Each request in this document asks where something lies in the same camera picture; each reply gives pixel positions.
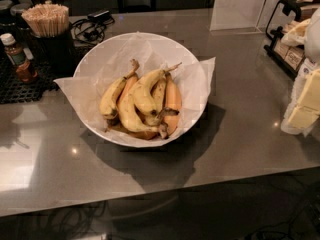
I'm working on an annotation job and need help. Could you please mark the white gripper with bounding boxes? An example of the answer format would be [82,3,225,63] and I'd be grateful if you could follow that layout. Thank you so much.
[288,8,320,129]

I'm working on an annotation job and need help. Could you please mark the orange banana right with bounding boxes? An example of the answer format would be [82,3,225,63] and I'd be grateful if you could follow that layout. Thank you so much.
[164,74,182,135]

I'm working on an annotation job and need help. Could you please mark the small spotted yellow banana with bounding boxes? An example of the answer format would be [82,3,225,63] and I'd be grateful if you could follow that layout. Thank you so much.
[145,78,167,125]

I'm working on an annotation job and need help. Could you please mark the yellow banana curved front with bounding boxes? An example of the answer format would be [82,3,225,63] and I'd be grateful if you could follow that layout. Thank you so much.
[118,85,168,139]

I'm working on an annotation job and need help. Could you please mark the orange banana underneath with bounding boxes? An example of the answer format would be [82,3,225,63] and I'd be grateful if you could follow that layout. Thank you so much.
[107,74,157,140]

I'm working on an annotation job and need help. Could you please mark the white bowl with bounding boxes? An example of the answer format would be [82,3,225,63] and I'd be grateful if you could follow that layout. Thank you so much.
[72,31,210,149]

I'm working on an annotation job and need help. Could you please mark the sugar packets in rack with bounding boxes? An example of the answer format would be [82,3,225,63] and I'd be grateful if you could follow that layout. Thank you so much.
[274,19,310,70]

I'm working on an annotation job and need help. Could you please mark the white paper liner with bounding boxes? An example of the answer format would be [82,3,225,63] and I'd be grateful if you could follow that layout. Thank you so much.
[53,32,217,148]

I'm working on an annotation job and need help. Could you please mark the black stir stick cup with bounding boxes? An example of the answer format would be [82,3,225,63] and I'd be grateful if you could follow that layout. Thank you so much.
[34,29,77,77]

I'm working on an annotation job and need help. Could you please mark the wooden stir sticks bundle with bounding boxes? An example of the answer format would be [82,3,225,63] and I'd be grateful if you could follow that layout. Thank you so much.
[22,3,69,37]

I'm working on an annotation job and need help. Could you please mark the brown sauce bottle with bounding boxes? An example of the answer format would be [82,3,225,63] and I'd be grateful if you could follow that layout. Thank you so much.
[0,33,38,83]

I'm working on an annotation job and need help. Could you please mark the black rubber grid mat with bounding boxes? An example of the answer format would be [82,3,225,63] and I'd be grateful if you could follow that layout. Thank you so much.
[0,51,59,104]

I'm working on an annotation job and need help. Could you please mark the black wire packet rack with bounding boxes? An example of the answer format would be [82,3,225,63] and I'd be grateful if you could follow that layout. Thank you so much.
[264,0,320,79]

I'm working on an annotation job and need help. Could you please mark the black power adapter cable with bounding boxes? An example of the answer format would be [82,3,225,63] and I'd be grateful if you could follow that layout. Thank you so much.
[69,9,116,48]

